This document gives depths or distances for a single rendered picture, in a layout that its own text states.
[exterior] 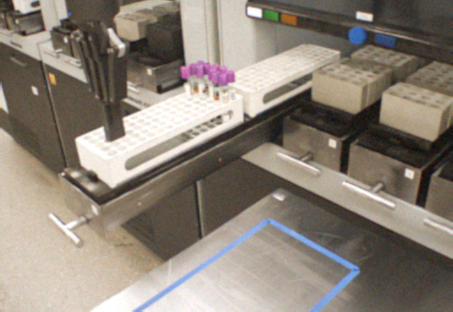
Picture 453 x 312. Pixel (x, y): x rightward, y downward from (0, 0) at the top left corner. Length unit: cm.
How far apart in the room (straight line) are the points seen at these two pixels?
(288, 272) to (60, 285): 133
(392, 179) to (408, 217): 7
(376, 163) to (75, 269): 130
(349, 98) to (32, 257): 142
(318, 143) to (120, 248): 116
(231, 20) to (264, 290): 69
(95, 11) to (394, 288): 51
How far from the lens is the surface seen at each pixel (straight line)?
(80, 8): 69
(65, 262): 191
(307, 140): 93
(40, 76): 195
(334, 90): 94
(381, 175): 86
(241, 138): 89
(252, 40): 107
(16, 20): 200
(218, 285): 57
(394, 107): 89
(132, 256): 186
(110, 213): 76
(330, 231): 65
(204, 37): 118
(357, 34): 85
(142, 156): 84
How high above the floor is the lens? 123
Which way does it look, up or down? 30 degrees down
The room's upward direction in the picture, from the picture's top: 3 degrees counter-clockwise
